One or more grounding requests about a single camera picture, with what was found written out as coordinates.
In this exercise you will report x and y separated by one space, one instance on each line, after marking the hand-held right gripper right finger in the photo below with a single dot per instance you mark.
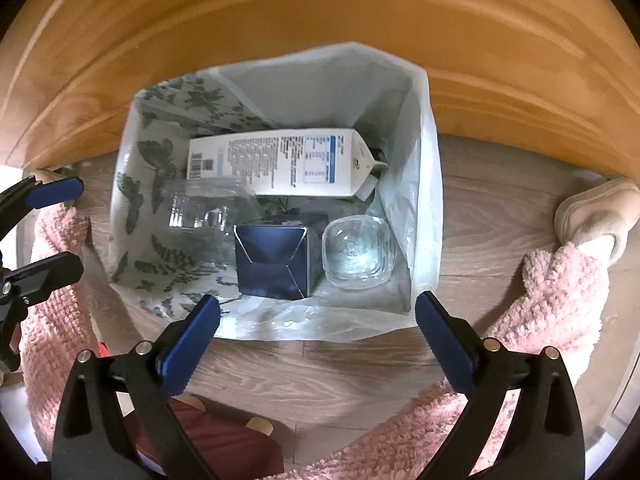
445 345

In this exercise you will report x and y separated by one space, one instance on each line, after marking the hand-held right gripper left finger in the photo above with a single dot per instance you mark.
190 345

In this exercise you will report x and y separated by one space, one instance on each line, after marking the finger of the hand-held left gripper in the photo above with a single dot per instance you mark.
50 275
55 192

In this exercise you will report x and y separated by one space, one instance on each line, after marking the dark blue carton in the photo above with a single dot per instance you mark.
275 265

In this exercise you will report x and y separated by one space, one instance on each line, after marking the clear plastic clamshell container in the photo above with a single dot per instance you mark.
200 215

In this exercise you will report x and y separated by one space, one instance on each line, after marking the white milk carton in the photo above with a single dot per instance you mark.
280 160

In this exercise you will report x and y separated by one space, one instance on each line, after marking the white plastic-lined trash bin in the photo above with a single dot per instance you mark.
320 90

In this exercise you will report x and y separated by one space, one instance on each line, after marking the dark red cloth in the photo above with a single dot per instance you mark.
210 435

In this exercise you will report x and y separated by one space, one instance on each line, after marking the wooden bed frame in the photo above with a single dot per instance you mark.
300 10

